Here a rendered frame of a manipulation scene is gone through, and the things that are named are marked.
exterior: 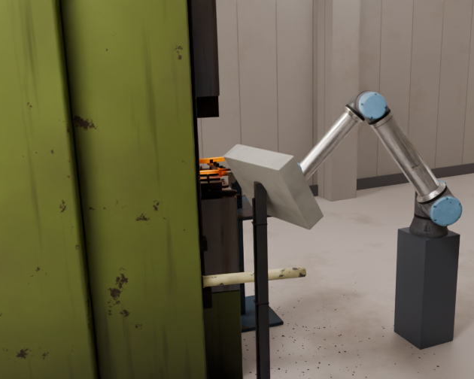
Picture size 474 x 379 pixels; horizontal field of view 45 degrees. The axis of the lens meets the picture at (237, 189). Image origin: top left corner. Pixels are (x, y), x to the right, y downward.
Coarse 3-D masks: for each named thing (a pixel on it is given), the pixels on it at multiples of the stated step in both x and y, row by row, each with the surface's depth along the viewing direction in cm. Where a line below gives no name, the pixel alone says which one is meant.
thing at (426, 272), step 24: (408, 240) 294; (432, 240) 283; (456, 240) 289; (408, 264) 297; (432, 264) 287; (456, 264) 293; (408, 288) 299; (432, 288) 290; (456, 288) 297; (408, 312) 302; (432, 312) 294; (408, 336) 304; (432, 336) 298
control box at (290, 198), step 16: (240, 144) 218; (240, 160) 208; (256, 160) 202; (272, 160) 197; (288, 160) 192; (240, 176) 217; (256, 176) 206; (272, 176) 196; (288, 176) 193; (272, 192) 205; (288, 192) 195; (304, 192) 198; (272, 208) 215; (288, 208) 204; (304, 208) 200; (304, 224) 203
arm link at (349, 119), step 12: (348, 108) 273; (336, 120) 279; (348, 120) 274; (360, 120) 274; (336, 132) 276; (348, 132) 277; (324, 144) 277; (336, 144) 278; (312, 156) 279; (324, 156) 279; (312, 168) 280
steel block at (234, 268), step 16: (208, 208) 252; (224, 208) 253; (208, 224) 254; (224, 224) 255; (208, 240) 255; (224, 240) 257; (208, 256) 257; (224, 256) 259; (208, 272) 259; (224, 272) 260; (224, 288) 262
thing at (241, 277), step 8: (240, 272) 240; (248, 272) 239; (272, 272) 240; (280, 272) 240; (288, 272) 241; (296, 272) 241; (304, 272) 242; (208, 280) 235; (216, 280) 236; (224, 280) 236; (232, 280) 237; (240, 280) 237; (248, 280) 238
